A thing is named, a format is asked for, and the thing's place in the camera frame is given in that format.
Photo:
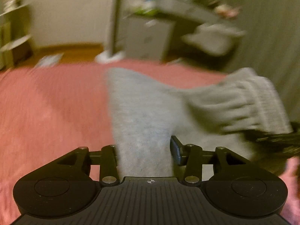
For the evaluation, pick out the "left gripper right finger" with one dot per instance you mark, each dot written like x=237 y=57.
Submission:
x=190 y=157

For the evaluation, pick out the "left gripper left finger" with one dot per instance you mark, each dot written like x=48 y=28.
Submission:
x=106 y=159

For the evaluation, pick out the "grey sweatpants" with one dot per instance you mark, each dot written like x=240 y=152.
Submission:
x=146 y=113

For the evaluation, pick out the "pink ribbed bed blanket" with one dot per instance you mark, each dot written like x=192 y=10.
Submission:
x=47 y=112

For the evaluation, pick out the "grey upholstered chair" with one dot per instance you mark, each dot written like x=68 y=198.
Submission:
x=214 y=39

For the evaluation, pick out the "grey drawer cabinet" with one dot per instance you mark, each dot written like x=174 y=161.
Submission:
x=148 y=38

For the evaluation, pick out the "grey curtain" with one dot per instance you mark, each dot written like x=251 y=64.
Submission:
x=271 y=46

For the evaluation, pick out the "pink plush toy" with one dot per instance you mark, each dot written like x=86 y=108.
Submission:
x=226 y=11

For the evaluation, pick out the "grey vanity desk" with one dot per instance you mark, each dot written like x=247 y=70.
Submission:
x=186 y=16

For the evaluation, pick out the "yellow two-tier side table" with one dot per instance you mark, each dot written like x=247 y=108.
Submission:
x=15 y=31

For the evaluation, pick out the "white tower fan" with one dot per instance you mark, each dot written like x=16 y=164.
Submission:
x=111 y=53

